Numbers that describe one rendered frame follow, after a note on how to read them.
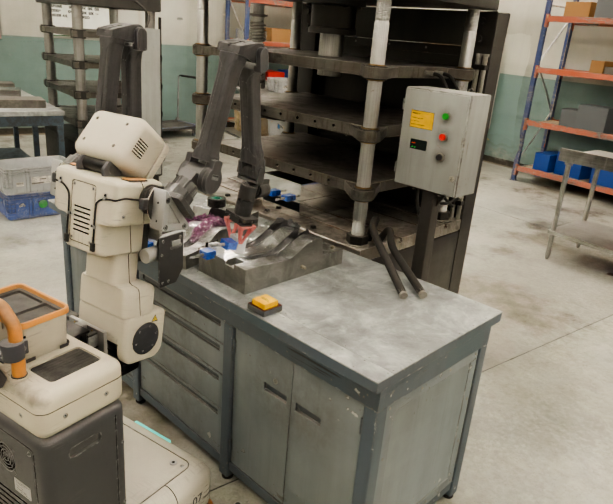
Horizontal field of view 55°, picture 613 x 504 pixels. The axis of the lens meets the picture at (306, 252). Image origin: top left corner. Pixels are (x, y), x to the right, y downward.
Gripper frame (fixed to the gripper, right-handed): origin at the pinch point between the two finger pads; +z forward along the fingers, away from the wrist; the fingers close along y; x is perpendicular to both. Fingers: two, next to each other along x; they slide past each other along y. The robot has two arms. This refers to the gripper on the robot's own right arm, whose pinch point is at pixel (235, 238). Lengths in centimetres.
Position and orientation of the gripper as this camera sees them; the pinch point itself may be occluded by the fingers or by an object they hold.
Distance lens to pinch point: 201.1
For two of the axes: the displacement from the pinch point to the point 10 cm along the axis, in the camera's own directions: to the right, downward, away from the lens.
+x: -6.7, 0.7, -7.4
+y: -6.9, -4.2, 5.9
